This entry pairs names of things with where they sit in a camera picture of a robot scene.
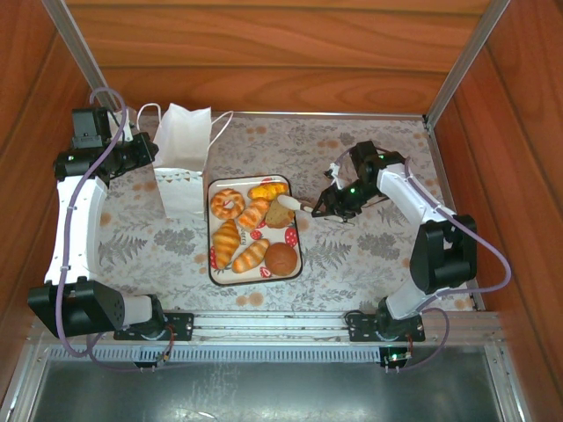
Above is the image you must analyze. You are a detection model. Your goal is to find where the brown slice fake bread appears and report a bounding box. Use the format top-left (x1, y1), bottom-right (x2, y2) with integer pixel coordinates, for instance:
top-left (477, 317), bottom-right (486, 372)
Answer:
top-left (265, 197), bottom-right (296, 229)

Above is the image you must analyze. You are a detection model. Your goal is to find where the yellow orange fake bread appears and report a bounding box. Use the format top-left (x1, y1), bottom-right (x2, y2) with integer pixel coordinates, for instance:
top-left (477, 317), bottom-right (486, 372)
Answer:
top-left (247, 182), bottom-right (289, 201)

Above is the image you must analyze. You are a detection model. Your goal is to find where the white paper bag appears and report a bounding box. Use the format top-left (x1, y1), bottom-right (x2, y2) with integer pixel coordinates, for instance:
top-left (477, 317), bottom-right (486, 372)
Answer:
top-left (137, 103), bottom-right (234, 221)

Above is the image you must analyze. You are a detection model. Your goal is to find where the short striped fake bread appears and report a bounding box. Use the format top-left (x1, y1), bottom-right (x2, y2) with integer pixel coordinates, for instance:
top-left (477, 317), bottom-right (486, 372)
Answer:
top-left (237, 198), bottom-right (271, 233)

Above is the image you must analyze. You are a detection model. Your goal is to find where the round brown fake bun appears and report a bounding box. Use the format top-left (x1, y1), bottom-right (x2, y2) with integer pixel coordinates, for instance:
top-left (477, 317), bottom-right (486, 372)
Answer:
top-left (264, 242), bottom-right (299, 277)

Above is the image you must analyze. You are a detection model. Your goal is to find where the long striped fake loaf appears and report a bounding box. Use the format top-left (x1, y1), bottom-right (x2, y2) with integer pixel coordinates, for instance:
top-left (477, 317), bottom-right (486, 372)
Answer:
top-left (231, 238), bottom-right (271, 274)

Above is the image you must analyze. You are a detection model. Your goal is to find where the ring doughnut fake bread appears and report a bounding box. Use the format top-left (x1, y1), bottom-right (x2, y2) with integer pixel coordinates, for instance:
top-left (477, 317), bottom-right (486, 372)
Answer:
top-left (209, 188), bottom-right (246, 220)

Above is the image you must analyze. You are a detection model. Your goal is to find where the fake croissant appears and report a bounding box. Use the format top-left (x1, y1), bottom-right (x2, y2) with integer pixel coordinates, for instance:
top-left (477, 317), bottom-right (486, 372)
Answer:
top-left (211, 218), bottom-right (242, 270)

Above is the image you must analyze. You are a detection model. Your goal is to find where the floral tablecloth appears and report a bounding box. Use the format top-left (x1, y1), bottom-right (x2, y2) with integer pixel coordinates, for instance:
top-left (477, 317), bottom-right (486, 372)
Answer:
top-left (94, 114), bottom-right (480, 313)

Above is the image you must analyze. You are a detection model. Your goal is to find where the strawberry print tray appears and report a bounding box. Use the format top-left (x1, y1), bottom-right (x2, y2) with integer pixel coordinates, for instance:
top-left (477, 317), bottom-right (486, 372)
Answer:
top-left (207, 174), bottom-right (304, 287)

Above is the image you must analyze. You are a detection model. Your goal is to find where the circuit board with green light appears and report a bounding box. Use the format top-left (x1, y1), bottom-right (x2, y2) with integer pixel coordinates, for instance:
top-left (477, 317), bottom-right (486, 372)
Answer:
top-left (378, 346), bottom-right (414, 375)

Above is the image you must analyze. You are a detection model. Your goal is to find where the grey metal sheet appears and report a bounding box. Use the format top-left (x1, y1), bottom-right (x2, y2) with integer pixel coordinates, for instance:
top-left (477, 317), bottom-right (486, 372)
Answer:
top-left (28, 346), bottom-right (529, 422)

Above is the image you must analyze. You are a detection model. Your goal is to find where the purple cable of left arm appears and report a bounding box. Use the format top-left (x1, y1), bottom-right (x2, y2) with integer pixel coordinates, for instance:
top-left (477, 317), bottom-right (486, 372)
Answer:
top-left (56, 86), bottom-right (177, 374)

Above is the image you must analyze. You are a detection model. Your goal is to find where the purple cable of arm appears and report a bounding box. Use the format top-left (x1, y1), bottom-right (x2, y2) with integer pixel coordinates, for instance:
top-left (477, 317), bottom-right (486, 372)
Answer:
top-left (56, 86), bottom-right (177, 374)
top-left (336, 147), bottom-right (514, 375)

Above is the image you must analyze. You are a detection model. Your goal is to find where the aluminium table edge rail long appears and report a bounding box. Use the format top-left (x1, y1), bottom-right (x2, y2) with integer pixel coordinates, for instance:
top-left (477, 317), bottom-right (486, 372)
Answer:
top-left (210, 110), bottom-right (428, 120)

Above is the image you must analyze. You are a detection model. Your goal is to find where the aluminium table edge rail short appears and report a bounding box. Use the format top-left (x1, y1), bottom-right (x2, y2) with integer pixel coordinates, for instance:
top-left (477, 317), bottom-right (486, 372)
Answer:
top-left (423, 116), bottom-right (487, 311)

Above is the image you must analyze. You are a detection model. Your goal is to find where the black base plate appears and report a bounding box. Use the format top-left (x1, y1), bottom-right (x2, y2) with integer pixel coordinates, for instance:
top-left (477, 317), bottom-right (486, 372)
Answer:
top-left (113, 310), bottom-right (195, 343)
top-left (344, 310), bottom-right (427, 344)

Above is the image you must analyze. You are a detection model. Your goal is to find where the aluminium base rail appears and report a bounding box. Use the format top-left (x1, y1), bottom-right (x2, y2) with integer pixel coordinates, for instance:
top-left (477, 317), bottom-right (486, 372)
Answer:
top-left (26, 309), bottom-right (505, 348)

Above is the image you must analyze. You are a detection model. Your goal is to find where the aluminium frame post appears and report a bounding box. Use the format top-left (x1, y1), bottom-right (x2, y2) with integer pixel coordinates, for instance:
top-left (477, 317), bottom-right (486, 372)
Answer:
top-left (41, 0), bottom-right (111, 105)
top-left (424, 0), bottom-right (512, 128)

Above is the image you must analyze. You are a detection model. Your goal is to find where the grey slotted cable duct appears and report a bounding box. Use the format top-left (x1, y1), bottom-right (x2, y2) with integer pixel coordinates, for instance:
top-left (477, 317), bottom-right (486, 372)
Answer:
top-left (43, 344), bottom-right (384, 365)

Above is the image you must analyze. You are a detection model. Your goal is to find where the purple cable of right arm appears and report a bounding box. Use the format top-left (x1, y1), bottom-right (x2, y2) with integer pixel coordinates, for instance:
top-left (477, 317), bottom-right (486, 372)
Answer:
top-left (336, 147), bottom-right (514, 375)

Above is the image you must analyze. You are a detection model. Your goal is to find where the small connector with wires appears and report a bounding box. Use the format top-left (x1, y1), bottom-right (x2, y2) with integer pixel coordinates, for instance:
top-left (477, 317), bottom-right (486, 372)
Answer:
top-left (156, 327), bottom-right (176, 366)

